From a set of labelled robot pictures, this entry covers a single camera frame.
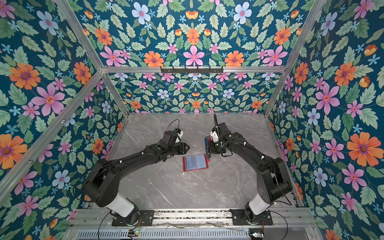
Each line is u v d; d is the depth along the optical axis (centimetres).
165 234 70
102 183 45
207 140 102
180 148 79
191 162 93
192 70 92
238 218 73
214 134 82
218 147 74
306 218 75
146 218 73
